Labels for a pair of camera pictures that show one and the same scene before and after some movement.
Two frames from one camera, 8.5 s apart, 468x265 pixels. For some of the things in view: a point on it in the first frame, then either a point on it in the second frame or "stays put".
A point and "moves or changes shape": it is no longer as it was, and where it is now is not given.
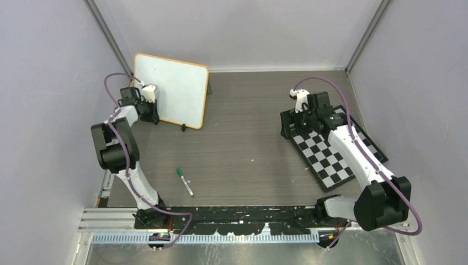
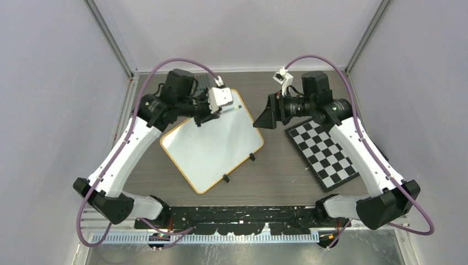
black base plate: [249, 220] stays put
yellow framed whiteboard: [182, 88] moves or changes shape
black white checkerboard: [329, 168] stays put
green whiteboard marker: [179, 170] to [232, 109]
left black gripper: [154, 117] to [208, 115]
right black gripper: [289, 117] to [275, 111]
